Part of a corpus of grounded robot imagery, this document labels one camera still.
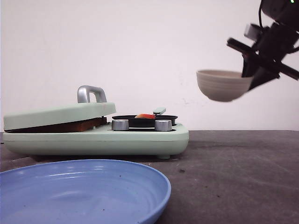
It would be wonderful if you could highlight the left silver control knob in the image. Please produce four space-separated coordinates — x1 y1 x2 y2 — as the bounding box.
112 119 129 131

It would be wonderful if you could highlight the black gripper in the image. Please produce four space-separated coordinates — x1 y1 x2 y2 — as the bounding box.
227 22 299 91

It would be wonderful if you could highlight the silver control knob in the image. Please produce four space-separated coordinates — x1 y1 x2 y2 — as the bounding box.
155 120 172 132
112 119 129 131

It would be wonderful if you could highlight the white bread slice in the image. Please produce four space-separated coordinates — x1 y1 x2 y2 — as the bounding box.
5 117 107 133

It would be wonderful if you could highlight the black frying pan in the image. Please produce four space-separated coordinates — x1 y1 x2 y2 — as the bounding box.
112 107 178 128

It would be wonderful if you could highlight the pink shrimp middle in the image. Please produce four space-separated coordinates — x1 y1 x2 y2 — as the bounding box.
135 113 156 119

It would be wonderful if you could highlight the breakfast maker hinged lid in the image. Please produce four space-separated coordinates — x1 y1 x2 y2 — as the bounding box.
3 85 116 132

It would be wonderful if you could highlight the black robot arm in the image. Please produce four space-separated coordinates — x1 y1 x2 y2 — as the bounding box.
227 0 299 90

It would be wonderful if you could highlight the blue plate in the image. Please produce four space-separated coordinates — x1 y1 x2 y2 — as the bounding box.
0 160 171 224

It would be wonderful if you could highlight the beige ribbed bowl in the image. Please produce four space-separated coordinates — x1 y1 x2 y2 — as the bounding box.
196 70 253 102

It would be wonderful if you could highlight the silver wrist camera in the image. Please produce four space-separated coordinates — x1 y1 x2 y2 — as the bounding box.
244 23 263 42

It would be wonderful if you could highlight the mint green breakfast maker base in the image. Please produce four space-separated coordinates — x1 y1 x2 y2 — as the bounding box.
3 124 189 159

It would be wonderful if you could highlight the right silver control knob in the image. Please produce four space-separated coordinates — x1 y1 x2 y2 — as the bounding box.
155 120 172 132

